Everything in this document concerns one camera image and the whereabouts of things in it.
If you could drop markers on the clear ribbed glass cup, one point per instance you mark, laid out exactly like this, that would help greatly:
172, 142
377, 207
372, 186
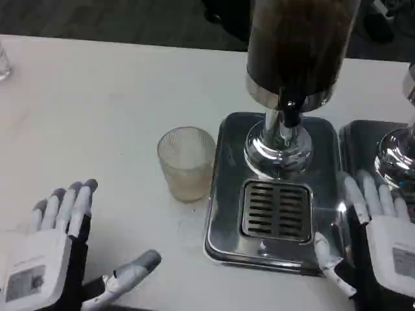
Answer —
187, 164

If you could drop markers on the dark drink dispenser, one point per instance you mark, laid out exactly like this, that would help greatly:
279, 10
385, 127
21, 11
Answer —
291, 84

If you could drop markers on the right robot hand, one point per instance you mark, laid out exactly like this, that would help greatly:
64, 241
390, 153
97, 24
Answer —
382, 246

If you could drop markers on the black dispenser tap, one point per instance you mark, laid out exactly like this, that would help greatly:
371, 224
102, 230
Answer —
291, 110

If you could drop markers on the chrome drink dispenser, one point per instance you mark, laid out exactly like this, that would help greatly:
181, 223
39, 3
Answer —
398, 142

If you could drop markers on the black office chair base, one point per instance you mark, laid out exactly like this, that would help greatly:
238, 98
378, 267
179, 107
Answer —
227, 16

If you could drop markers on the clear glass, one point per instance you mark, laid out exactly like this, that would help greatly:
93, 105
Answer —
4, 64

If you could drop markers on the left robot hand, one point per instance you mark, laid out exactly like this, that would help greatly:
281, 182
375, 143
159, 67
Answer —
39, 256

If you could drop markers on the steel drip tray with grid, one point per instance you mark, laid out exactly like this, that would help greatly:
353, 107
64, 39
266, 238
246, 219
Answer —
274, 197

